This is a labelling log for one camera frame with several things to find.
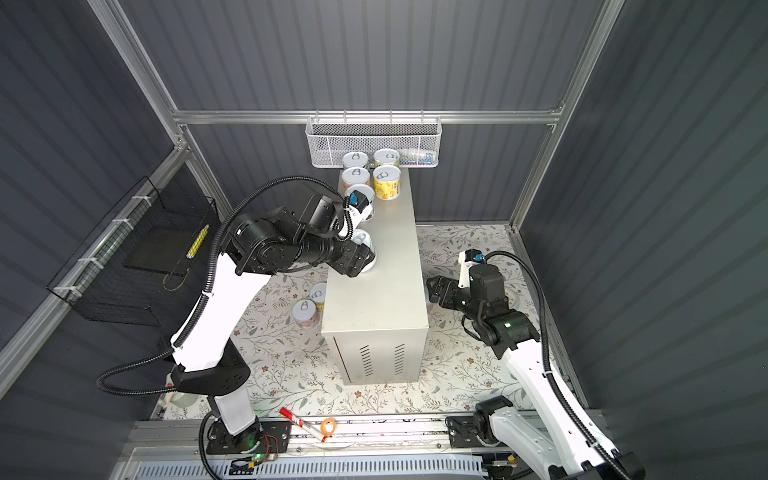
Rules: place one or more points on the floral table mat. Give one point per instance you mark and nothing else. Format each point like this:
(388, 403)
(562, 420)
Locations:
(292, 365)

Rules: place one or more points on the tube in white basket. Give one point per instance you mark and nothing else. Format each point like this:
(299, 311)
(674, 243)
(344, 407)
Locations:
(415, 156)

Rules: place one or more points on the orange ring tool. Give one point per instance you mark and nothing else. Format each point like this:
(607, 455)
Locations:
(328, 427)

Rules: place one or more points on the orange label can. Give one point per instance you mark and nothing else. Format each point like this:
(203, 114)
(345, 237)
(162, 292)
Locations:
(355, 176)

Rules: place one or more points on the pink label can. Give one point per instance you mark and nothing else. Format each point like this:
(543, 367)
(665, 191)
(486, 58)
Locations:
(305, 313)

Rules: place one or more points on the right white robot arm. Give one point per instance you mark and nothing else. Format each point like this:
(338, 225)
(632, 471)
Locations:
(569, 445)

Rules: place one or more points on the yellow label can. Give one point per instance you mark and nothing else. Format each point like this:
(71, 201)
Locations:
(387, 182)

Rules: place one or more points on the beige metal cabinet counter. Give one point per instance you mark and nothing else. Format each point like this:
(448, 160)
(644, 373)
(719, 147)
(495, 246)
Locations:
(376, 324)

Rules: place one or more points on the silver top can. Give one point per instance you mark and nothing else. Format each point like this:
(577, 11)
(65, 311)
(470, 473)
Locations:
(364, 191)

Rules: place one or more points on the teal label can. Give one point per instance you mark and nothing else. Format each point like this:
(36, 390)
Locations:
(355, 159)

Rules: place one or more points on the green label can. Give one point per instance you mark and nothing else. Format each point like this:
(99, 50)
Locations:
(386, 157)

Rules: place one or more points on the yellow highlighter pen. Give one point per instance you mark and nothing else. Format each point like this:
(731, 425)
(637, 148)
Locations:
(197, 243)

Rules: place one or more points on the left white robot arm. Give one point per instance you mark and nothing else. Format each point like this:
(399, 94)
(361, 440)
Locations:
(250, 250)

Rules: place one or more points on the red white marker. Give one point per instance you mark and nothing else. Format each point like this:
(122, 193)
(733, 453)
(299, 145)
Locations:
(307, 427)

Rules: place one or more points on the white wire mesh basket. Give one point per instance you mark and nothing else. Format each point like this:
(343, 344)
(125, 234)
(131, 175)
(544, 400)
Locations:
(329, 141)

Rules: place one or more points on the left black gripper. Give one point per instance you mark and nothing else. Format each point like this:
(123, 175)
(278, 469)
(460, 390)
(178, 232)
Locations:
(353, 259)

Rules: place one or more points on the black wire wall basket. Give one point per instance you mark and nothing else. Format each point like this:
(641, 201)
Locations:
(136, 272)

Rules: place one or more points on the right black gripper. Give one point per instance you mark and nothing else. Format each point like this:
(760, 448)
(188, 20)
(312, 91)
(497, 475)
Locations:
(442, 282)

